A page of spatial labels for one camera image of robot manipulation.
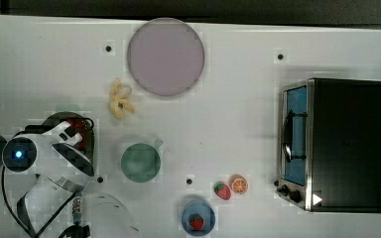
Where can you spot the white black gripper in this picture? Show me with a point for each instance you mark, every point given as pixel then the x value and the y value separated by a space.
pixel 63 138

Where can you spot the red ketchup bottle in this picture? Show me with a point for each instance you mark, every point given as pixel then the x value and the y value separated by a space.
pixel 76 127

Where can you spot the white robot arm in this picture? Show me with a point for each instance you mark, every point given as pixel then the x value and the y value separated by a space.
pixel 54 154

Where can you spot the peeled toy banana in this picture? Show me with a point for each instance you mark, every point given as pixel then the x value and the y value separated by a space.
pixel 119 99

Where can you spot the green measuring cup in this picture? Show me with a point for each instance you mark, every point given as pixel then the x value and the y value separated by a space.
pixel 141 162

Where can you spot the round purple plate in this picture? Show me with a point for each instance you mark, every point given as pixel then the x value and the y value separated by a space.
pixel 166 57

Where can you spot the blue bowl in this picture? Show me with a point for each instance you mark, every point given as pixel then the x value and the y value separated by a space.
pixel 201 207

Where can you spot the toy strawberry in bowl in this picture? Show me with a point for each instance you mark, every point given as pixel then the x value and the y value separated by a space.
pixel 196 222

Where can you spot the toy strawberry on table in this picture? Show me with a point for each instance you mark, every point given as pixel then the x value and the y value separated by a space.
pixel 222 190

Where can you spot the toy orange half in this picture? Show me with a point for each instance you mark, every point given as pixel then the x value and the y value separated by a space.
pixel 238 184

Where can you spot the silver toaster oven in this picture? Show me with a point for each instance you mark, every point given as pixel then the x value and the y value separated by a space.
pixel 330 145

